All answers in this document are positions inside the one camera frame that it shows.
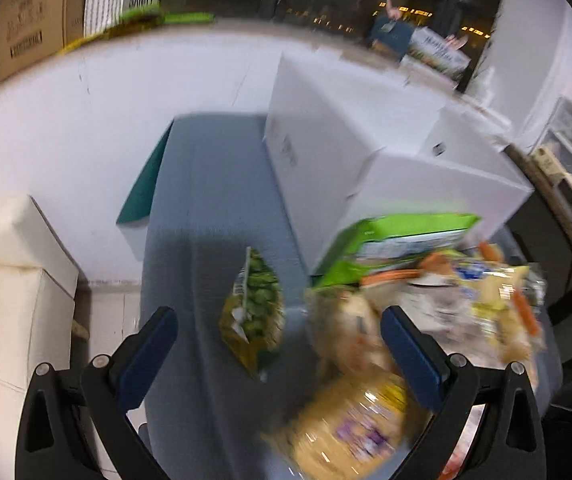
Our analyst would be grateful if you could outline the green pea snack bag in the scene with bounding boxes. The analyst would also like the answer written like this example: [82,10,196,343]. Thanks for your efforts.
[219,246,286,382]

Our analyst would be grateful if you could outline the orange white snack bag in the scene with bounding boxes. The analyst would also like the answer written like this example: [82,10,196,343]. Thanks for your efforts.
[359,243,545,374]

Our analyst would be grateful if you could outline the blue gift box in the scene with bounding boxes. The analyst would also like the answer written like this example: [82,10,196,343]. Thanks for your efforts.
[369,15,415,61]

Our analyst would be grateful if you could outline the yellow purple snack bag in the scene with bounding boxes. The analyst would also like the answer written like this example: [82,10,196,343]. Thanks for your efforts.
[262,367,429,479]

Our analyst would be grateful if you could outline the white cardboard box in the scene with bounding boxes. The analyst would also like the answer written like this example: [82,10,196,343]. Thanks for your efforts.
[264,55,532,274]

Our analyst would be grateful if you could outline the brown cardboard box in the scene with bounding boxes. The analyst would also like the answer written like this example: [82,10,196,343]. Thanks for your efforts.
[0,0,85,82]

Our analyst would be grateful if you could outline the green packets on sill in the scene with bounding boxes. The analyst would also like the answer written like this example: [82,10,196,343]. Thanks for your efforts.
[58,4,215,55]

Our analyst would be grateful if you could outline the green snack packet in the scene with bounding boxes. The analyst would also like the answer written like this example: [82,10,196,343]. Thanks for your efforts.
[312,214,480,287]

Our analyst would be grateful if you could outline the white sofa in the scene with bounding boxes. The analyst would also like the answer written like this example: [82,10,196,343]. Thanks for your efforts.
[0,195,78,479]

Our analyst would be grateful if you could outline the printed landscape box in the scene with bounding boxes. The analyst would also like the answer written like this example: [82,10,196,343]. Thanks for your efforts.
[407,27,470,81]

